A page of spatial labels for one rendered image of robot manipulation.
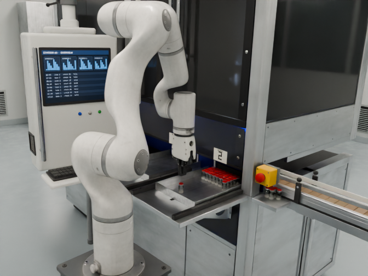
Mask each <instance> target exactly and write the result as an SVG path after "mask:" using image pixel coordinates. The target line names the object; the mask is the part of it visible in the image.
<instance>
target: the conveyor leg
mask: <svg viewBox="0 0 368 276"><path fill-rule="evenodd" d="M297 213H299V212H297ZM299 214H301V213H299ZM301 215H303V214H301ZM314 223H315V219H313V218H311V217H308V216H306V215H303V221H302V229H301V237H300V245H299V250H298V258H297V266H296V274H295V276H307V272H308V265H309V257H310V253H311V245H312V238H313V230H314Z"/></svg>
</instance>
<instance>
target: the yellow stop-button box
mask: <svg viewBox="0 0 368 276"><path fill-rule="evenodd" d="M258 173H262V174H263V175H264V177H265V180H264V182H261V183H259V184H261V185H264V186H266V187H270V186H273V185H275V184H278V183H279V173H280V168H278V167H276V166H272V165H269V164H264V165H261V166H258V167H257V168H256V174H258ZM255 182H257V181H256V180H255ZM257 183H258V182H257Z"/></svg>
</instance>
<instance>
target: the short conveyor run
mask: <svg viewBox="0 0 368 276"><path fill-rule="evenodd" d="M280 173H281V174H283V175H281V174H280V179H279V183H278V184H275V185H273V187H277V188H280V189H282V191H281V197H282V198H284V199H287V200H289V201H291V205H290V206H288V207H287V208H289V209H291V210H294V211H297V212H299V213H301V214H303V215H306V216H308V217H311V218H313V219H315V220H317V221H320V222H322V223H325V224H327V225H329V226H331V227H334V228H337V229H339V230H341V231H344V232H346V233H348V234H351V235H353V236H355V237H358V238H360V239H362V240H365V241H367V242H368V204H365V203H368V198H365V197H362V196H360V195H357V194H354V193H351V192H348V191H345V190H342V189H339V188H336V187H333V186H330V185H327V184H324V183H321V182H318V176H317V174H318V171H316V170H314V172H313V174H314V175H313V177H312V179H309V178H307V177H304V176H301V175H298V174H294V173H292V172H289V171H286V170H283V169H281V171H280ZM286 175H287V176H286ZM289 176H290V177H289ZM292 177H293V178H296V179H293V178H292ZM303 181H304V182H303ZM305 182H307V183H305ZM309 183H310V184H309ZM317 186H319V187H317ZM320 187H321V188H320ZM323 188H324V189H323ZM326 189H328V190H330V191H328V190H326ZM331 191H333V192H331ZM334 192H335V193H334ZM338 193H339V194H338ZM340 194H342V195H340ZM343 195H344V196H343ZM345 196H346V197H345ZM349 197H350V198H349ZM351 198H353V199H351ZM354 199H356V200H354ZM357 200H359V201H357ZM360 201H361V202H360ZM362 202H364V203H362Z"/></svg>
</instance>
